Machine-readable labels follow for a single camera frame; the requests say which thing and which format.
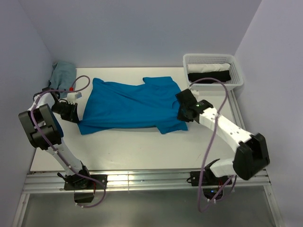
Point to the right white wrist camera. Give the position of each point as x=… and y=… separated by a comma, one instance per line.
x=195, y=93

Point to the grey-blue crumpled t-shirt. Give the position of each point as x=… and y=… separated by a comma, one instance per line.
x=63, y=76

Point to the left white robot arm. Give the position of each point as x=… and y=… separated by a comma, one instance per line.
x=44, y=132

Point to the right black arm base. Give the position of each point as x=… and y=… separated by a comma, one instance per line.
x=203, y=179

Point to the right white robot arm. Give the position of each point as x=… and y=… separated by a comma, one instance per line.
x=250, y=151

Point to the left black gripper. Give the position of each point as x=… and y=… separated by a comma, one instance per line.
x=73, y=115

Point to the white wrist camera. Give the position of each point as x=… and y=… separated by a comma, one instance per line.
x=73, y=96
x=195, y=93

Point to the aluminium front rail frame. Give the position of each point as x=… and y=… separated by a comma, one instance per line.
x=146, y=198

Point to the bright blue t-shirt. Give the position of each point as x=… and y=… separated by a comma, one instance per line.
x=114, y=105

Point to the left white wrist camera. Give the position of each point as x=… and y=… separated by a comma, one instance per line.
x=73, y=96

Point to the black rolled t-shirt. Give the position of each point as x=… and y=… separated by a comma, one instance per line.
x=210, y=77

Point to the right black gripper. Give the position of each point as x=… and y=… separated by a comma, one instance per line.
x=181, y=117

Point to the white perforated plastic basket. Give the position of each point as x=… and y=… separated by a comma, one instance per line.
x=235, y=71

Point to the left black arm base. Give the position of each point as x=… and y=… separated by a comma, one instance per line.
x=84, y=189

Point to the white rolled t-shirt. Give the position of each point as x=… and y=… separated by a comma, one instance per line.
x=204, y=68

